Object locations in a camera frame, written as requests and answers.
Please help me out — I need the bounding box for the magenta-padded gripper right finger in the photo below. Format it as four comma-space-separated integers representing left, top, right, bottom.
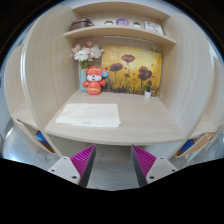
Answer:
130, 144, 179, 188

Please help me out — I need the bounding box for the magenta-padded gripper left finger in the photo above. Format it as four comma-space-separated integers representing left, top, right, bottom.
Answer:
47, 143, 97, 188

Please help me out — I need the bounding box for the cream white towel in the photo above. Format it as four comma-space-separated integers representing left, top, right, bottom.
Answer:
55, 102, 122, 128

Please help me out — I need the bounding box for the small white potted plant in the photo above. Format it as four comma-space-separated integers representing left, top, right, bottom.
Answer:
143, 83, 153, 99

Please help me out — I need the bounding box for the teal flower vase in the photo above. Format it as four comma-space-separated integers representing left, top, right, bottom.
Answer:
79, 68, 88, 93

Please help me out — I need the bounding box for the red plush bear toy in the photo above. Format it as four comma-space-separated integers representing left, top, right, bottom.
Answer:
81, 65, 110, 96

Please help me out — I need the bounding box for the yellow poppy flower painting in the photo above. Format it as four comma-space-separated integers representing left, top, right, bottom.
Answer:
100, 45, 163, 96

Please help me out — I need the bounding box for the pink and white flower bouquet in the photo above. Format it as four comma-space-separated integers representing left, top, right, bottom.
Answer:
70, 40, 105, 70

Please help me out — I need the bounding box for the white light bar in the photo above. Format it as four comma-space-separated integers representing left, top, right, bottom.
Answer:
104, 34, 158, 52

